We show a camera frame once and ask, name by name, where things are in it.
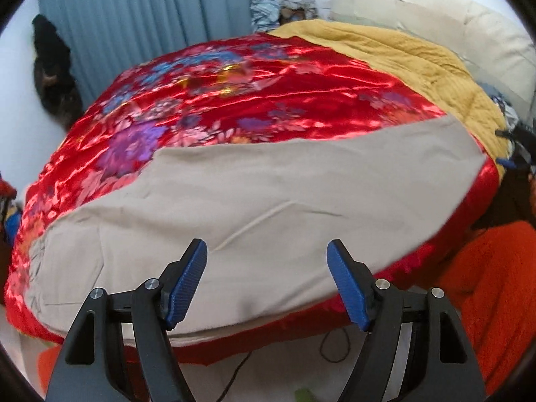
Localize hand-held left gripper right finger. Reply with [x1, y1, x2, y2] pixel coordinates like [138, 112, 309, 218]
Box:
[327, 240, 486, 402]

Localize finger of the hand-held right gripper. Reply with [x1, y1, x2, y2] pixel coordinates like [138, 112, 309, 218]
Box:
[497, 147, 536, 174]
[495, 122, 536, 145]

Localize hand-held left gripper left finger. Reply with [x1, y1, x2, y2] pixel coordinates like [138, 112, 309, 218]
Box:
[44, 239, 209, 402]

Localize beige pants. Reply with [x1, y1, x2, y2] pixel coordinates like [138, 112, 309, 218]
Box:
[31, 116, 488, 338]

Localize striped cloth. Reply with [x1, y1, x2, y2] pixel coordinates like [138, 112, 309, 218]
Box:
[490, 90, 521, 131]

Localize cream padded headboard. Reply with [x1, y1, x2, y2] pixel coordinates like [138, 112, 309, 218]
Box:
[327, 0, 536, 122]

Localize person's orange fleece clothing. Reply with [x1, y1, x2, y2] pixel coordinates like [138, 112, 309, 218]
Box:
[38, 222, 536, 402]

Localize yellow quilt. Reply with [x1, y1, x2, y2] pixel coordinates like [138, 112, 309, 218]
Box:
[268, 19, 509, 155]

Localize blue cloth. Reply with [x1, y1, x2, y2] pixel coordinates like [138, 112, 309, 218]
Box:
[3, 204, 22, 236]

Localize red floral satin blanket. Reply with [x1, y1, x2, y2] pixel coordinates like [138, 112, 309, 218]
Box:
[4, 31, 501, 365]

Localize black hanging coat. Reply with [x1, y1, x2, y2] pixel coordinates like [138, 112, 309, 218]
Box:
[32, 14, 84, 131]

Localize blue curtain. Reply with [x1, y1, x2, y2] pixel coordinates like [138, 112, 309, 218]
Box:
[36, 0, 302, 110]

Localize pile of striped clothes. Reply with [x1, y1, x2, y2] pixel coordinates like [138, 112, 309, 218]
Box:
[250, 0, 320, 34]

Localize black cable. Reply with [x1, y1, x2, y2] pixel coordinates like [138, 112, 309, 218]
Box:
[218, 327, 351, 402]

